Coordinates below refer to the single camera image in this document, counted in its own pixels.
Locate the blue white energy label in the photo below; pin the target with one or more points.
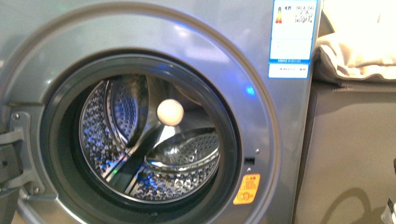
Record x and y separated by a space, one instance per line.
292 36

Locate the orange warning sticker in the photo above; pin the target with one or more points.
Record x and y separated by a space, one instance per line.
248 189

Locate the grey front-load washing machine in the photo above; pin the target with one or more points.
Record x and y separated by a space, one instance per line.
80 141

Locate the white laundry basket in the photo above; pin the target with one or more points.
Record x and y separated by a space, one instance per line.
389 214

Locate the white drum centre knob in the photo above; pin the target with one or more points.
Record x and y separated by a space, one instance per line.
170 112

